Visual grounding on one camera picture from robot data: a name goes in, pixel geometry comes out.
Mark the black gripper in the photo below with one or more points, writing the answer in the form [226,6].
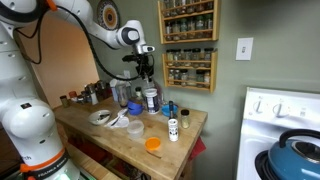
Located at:
[145,65]

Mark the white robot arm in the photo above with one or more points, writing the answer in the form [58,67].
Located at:
[28,121]

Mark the clear lunch box with lid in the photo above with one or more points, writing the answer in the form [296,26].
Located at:
[120,121]

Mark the black-capped bottle behind container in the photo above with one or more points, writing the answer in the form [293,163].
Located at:
[139,96]

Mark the large white labelled jar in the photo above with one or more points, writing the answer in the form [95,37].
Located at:
[152,100]

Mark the clear glass pitcher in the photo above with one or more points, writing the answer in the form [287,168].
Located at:
[123,95]

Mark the blue plastic container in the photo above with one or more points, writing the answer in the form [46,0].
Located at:
[135,108]

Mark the dark slim bottle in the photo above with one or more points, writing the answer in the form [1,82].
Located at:
[171,110]

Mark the blue bowl right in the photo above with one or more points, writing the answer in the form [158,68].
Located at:
[166,111]

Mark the lower wooden spice rack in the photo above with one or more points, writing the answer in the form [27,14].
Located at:
[190,70]

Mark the wooden spice rack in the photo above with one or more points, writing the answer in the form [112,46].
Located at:
[190,70]
[186,21]

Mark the glass spice jar black lid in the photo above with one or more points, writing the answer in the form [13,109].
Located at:
[185,122]

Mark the white cylindrical shaker bottle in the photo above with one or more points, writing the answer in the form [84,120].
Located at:
[173,130]

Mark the white bowl with utensil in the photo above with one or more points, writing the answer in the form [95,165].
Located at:
[99,117]

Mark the upper wooden spice rack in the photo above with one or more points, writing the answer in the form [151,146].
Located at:
[186,21]

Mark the orange plastic lid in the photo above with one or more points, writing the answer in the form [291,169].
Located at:
[152,143]

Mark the wooden butcher block table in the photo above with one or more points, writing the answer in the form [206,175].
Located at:
[165,163]

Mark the small jar orange lid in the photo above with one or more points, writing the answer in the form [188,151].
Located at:
[73,96]

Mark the small jar brown lid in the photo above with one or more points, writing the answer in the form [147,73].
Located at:
[64,101]

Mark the red cloth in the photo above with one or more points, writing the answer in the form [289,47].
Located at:
[198,148]

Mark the white stove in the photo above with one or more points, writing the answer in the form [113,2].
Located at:
[267,114]

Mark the blue kettle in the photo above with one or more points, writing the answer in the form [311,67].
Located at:
[290,159]

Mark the white wall light switch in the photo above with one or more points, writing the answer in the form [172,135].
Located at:
[244,49]

